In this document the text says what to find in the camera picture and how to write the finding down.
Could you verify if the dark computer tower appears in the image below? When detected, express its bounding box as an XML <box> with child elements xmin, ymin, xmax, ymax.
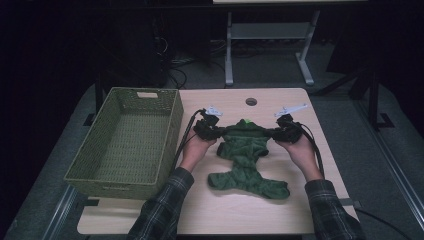
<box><xmin>99</xmin><ymin>13</ymin><xmax>168</xmax><ymax>89</ymax></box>

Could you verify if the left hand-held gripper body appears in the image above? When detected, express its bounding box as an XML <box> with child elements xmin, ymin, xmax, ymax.
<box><xmin>193</xmin><ymin>105</ymin><xmax>224</xmax><ymax>141</ymax></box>

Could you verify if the black metal stand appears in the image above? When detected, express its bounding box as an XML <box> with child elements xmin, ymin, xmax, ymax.
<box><xmin>365</xmin><ymin>68</ymin><xmax>396</xmax><ymax>132</ymax></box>

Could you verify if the thin black cable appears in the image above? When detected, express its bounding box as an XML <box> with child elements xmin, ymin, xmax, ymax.
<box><xmin>354</xmin><ymin>208</ymin><xmax>414</xmax><ymax>240</ymax></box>

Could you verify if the bundle of black cables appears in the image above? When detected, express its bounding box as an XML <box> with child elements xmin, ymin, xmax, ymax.
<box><xmin>159</xmin><ymin>36</ymin><xmax>228</xmax><ymax>89</ymax></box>

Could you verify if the green plush pet garment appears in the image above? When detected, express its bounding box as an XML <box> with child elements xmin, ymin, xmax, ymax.
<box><xmin>207</xmin><ymin>118</ymin><xmax>290</xmax><ymax>200</ymax></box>

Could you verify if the person's left hand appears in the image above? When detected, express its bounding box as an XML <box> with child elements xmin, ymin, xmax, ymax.
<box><xmin>179</xmin><ymin>129</ymin><xmax>218</xmax><ymax>173</ymax></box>

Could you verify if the right hand-held gripper cable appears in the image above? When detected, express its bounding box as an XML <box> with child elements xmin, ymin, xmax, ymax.
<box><xmin>293</xmin><ymin>121</ymin><xmax>326</xmax><ymax>178</ymax></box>

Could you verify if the aluminium rail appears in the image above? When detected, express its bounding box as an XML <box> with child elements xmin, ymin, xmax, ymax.
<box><xmin>41</xmin><ymin>184</ymin><xmax>79</xmax><ymax>240</ymax></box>
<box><xmin>353</xmin><ymin>99</ymin><xmax>424</xmax><ymax>231</ymax></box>

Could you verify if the green woven basket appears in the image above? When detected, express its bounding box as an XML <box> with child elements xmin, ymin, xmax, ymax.
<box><xmin>63</xmin><ymin>86</ymin><xmax>185</xmax><ymax>202</ymax></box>

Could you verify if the person's right hand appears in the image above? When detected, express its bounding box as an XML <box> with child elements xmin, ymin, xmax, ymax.
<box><xmin>275</xmin><ymin>138</ymin><xmax>324</xmax><ymax>183</ymax></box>

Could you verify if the grey tape strip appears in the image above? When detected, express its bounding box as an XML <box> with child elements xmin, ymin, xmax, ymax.
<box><xmin>339</xmin><ymin>198</ymin><xmax>362</xmax><ymax>208</ymax></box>

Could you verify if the grey metal desk frame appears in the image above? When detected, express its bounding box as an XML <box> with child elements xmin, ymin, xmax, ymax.
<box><xmin>224</xmin><ymin>9</ymin><xmax>321</xmax><ymax>87</ymax></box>

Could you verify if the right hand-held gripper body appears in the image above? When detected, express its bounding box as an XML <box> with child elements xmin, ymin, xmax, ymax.
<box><xmin>273</xmin><ymin>103</ymin><xmax>309</xmax><ymax>144</ymax></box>

